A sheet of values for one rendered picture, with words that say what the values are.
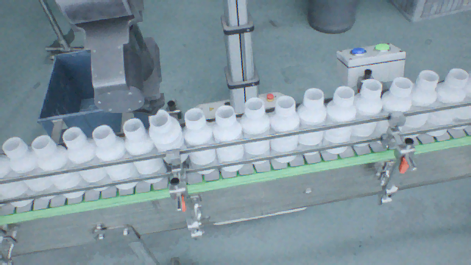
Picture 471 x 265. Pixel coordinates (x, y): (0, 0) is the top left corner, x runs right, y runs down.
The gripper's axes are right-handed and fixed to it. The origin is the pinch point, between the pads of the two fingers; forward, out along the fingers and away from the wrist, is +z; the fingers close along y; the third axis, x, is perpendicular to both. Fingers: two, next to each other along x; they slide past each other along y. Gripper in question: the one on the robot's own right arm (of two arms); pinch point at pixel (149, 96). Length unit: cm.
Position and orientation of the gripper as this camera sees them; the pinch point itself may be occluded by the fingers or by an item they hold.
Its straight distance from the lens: 64.0
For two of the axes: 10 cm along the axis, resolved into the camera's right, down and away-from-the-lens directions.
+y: 1.7, 9.1, -3.7
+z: 0.2, 3.7, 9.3
